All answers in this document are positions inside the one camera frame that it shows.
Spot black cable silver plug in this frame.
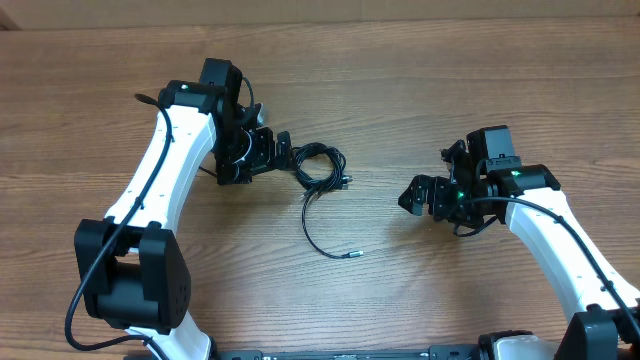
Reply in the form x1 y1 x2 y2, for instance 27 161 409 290
301 195 364 260

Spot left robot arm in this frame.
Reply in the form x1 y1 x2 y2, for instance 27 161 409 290
64 58 295 359

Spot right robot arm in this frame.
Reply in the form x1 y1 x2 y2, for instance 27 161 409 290
398 125 639 360

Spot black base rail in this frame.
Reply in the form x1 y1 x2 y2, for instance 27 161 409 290
212 344 491 360

